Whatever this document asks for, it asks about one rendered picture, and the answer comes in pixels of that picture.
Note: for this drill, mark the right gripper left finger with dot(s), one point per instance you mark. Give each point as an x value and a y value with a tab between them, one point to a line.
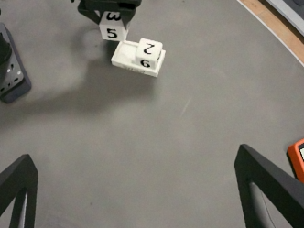
20	180

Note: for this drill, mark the white number cube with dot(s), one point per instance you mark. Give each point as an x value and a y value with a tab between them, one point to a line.
112	27
148	54

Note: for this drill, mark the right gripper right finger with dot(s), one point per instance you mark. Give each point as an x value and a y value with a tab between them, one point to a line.
256	173

